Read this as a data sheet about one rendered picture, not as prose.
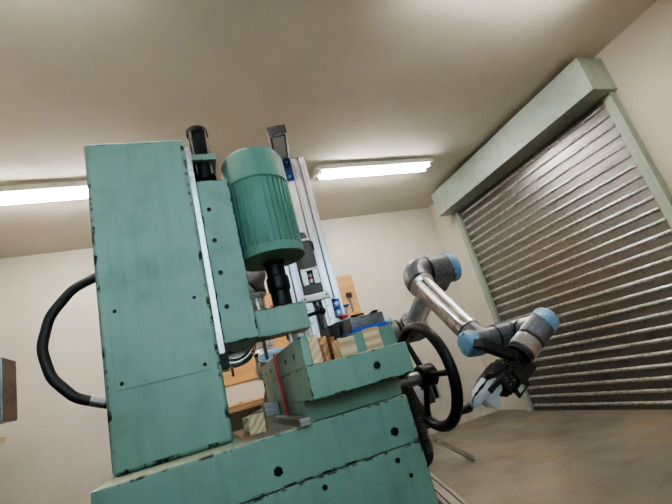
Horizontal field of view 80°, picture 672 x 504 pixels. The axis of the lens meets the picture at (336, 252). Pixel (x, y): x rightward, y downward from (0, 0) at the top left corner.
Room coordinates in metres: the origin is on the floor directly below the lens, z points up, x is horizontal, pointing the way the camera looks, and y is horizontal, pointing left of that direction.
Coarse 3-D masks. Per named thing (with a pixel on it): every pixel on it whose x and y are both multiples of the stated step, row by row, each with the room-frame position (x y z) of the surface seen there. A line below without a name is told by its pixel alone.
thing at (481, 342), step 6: (474, 342) 1.11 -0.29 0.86; (480, 342) 1.09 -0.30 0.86; (486, 342) 1.08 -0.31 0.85; (492, 342) 1.09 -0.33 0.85; (474, 348) 1.12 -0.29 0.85; (480, 348) 1.10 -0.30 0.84; (486, 348) 1.09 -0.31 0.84; (492, 348) 1.09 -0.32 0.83; (498, 348) 1.10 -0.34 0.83; (504, 348) 1.11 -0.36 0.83; (510, 348) 1.11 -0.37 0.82; (492, 354) 1.14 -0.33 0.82; (498, 354) 1.11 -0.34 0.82; (504, 354) 1.11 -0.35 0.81; (510, 354) 1.11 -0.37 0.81; (516, 354) 1.12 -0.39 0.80
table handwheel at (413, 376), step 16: (400, 336) 1.20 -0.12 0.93; (432, 336) 1.05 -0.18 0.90; (448, 352) 1.03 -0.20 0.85; (416, 368) 1.14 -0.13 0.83; (432, 368) 1.13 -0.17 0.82; (448, 368) 1.02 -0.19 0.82; (400, 384) 1.11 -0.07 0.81; (416, 384) 1.13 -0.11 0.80; (432, 384) 1.14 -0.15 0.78; (416, 400) 1.25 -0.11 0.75; (432, 416) 1.20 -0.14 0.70; (448, 416) 1.09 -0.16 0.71
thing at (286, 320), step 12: (264, 312) 0.98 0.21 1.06; (276, 312) 0.99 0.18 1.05; (288, 312) 1.00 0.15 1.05; (300, 312) 1.01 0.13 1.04; (264, 324) 0.98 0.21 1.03; (276, 324) 0.99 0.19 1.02; (288, 324) 1.00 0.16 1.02; (300, 324) 1.01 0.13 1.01; (264, 336) 0.98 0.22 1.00; (276, 336) 1.02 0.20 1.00; (288, 336) 1.02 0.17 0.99
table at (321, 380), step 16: (368, 352) 0.80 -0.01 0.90; (384, 352) 0.81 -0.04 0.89; (400, 352) 0.82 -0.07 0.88; (304, 368) 0.76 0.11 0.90; (320, 368) 0.76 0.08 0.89; (336, 368) 0.77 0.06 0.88; (352, 368) 0.78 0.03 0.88; (368, 368) 0.79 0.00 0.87; (384, 368) 0.80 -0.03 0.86; (400, 368) 0.82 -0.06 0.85; (272, 384) 1.16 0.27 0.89; (288, 384) 0.94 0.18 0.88; (304, 384) 0.79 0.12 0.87; (320, 384) 0.76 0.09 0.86; (336, 384) 0.77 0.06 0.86; (352, 384) 0.78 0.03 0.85; (368, 384) 0.79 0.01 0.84; (272, 400) 1.22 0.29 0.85; (288, 400) 0.98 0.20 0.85; (304, 400) 0.82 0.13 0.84
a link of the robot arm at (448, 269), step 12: (432, 264) 1.45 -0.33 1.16; (444, 264) 1.47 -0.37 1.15; (456, 264) 1.49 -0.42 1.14; (432, 276) 1.46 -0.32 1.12; (444, 276) 1.48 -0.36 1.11; (456, 276) 1.50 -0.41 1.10; (444, 288) 1.55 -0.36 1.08; (420, 300) 1.65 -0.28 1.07; (408, 312) 1.77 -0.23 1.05; (420, 312) 1.71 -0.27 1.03; (420, 336) 1.86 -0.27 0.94
